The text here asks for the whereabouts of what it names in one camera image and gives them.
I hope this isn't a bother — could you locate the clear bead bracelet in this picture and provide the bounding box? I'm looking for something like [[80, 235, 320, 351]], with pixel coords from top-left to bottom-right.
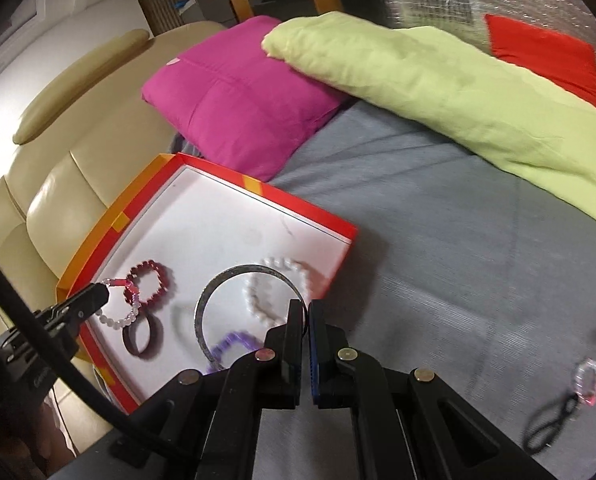
[[96, 277, 141, 331]]

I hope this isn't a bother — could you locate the light green folded quilt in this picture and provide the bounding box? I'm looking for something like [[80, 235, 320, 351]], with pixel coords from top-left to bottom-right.
[[262, 11, 596, 233]]

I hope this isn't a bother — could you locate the black hair tie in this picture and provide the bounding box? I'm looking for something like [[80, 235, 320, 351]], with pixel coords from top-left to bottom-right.
[[523, 392, 581, 453]]

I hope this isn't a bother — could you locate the beige leather sofa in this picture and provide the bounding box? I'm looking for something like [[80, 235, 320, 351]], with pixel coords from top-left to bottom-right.
[[0, 22, 229, 411]]

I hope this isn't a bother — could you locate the magenta pillow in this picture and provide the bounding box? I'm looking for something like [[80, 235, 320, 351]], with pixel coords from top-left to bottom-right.
[[141, 16, 349, 182]]

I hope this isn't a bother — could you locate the grey bed sheet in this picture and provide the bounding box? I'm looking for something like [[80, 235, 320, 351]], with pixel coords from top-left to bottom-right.
[[42, 97, 596, 480]]

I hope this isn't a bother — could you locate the grey box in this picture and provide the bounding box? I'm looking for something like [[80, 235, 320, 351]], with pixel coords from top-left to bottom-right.
[[178, 0, 233, 26]]

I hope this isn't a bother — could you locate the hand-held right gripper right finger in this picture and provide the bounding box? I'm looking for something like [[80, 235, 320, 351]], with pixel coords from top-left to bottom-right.
[[308, 299, 559, 480]]

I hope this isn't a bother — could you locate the silver metal bangle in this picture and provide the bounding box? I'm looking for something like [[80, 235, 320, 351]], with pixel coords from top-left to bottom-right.
[[194, 263, 311, 368]]

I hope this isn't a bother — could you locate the pink bead bracelet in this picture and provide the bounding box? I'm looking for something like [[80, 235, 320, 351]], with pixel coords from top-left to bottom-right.
[[573, 357, 596, 406]]

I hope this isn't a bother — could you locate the dark red bangle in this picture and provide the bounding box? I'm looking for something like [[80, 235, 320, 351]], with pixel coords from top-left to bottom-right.
[[122, 314, 163, 360]]

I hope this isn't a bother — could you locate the small red cushion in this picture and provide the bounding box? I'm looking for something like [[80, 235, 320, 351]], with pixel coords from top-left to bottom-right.
[[484, 14, 596, 110]]

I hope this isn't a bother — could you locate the brown wicker cabinet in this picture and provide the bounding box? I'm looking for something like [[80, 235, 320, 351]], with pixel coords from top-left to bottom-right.
[[135, 0, 239, 36]]

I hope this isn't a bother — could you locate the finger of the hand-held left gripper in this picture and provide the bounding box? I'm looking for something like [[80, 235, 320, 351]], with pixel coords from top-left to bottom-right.
[[32, 282, 111, 328]]

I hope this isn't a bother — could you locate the black cable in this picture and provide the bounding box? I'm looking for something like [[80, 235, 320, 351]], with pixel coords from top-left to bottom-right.
[[0, 240, 151, 456]]

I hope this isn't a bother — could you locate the purple bead bracelet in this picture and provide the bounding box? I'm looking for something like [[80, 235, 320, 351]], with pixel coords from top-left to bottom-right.
[[205, 329, 259, 373]]

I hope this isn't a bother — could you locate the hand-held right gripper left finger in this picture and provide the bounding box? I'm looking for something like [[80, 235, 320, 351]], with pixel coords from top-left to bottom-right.
[[110, 299, 309, 480]]

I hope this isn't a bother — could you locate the white bead bracelet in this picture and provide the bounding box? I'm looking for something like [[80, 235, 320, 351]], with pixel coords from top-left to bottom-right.
[[244, 256, 313, 325]]

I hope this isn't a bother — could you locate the red bead bracelet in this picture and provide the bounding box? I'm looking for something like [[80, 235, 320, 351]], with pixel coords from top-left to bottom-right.
[[126, 259, 171, 306]]

